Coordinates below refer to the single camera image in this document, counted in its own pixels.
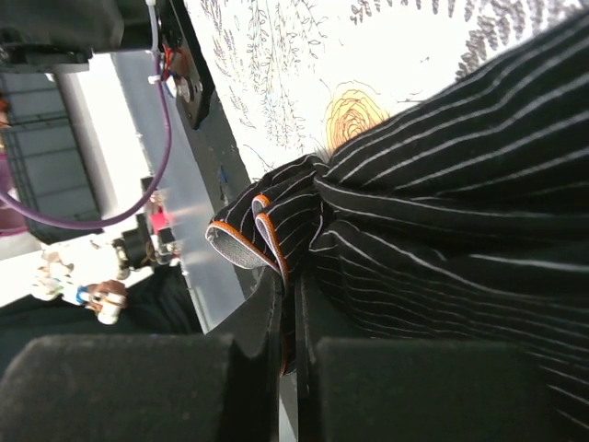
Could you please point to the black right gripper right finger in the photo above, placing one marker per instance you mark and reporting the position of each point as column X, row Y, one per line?
column 355, row 388

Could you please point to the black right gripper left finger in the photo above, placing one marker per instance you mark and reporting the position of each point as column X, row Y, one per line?
column 220, row 386

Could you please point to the black pinstriped underwear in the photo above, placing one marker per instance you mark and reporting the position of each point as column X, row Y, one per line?
column 465, row 216

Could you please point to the floral patterned table mat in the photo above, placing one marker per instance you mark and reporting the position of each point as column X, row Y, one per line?
column 297, row 77

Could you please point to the black table edge rail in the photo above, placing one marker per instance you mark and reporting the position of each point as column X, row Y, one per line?
column 209, row 135

